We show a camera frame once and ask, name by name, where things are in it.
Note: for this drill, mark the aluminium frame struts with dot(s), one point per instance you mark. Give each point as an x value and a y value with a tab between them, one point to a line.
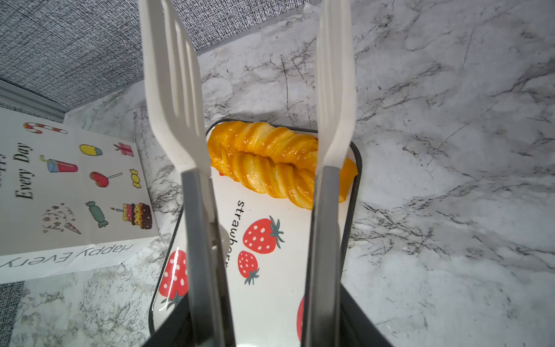
18	99

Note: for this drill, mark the white and steel tongs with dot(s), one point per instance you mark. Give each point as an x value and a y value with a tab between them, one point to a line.
176	111

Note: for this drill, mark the long twisted bread loaf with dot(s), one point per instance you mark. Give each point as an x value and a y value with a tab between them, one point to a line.
268	160

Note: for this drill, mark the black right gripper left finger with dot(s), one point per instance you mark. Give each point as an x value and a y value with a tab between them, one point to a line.
176	330

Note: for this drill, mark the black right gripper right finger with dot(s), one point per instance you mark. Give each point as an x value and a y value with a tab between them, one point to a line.
356	329

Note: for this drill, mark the white strawberry tray black rim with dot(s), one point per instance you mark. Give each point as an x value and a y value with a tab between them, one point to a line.
266	290

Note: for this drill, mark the white paper gift bag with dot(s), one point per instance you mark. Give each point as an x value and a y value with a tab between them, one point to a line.
71	200

